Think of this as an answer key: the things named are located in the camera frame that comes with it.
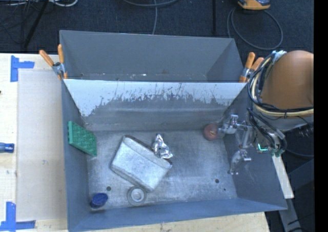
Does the red-brown round fruit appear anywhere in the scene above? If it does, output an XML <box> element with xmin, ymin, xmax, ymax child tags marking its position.
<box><xmin>203</xmin><ymin>123</ymin><xmax>220</xmax><ymax>141</ymax></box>

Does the crumpled silver foil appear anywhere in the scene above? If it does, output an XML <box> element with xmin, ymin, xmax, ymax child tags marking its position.
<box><xmin>151</xmin><ymin>133</ymin><xmax>174</xmax><ymax>160</ymax></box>

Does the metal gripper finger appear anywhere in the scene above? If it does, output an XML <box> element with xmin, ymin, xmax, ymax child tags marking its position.
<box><xmin>228</xmin><ymin>149</ymin><xmax>252</xmax><ymax>176</ymax></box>
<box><xmin>217</xmin><ymin>114</ymin><xmax>248</xmax><ymax>137</ymax></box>

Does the dark green flat block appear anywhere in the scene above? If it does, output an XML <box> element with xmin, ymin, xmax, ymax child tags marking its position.
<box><xmin>68</xmin><ymin>120</ymin><xmax>98</xmax><ymax>157</ymax></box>

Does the silver foil tray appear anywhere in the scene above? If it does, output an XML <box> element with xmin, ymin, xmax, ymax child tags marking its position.
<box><xmin>110</xmin><ymin>135</ymin><xmax>173</xmax><ymax>192</ymax></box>

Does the clear round glass lid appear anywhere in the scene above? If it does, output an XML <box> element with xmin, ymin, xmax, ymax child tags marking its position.
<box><xmin>127</xmin><ymin>185</ymin><xmax>148</xmax><ymax>206</ymax></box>

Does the blue round cap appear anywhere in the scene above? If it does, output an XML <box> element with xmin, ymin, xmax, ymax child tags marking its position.
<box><xmin>89</xmin><ymin>192</ymin><xmax>109</xmax><ymax>209</ymax></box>

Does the grey metal bin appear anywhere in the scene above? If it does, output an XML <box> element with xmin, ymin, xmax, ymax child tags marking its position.
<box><xmin>58</xmin><ymin>30</ymin><xmax>288</xmax><ymax>232</ymax></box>

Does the pale wood board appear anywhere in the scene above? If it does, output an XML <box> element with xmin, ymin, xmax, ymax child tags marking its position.
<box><xmin>15</xmin><ymin>68</ymin><xmax>68</xmax><ymax>223</ymax></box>

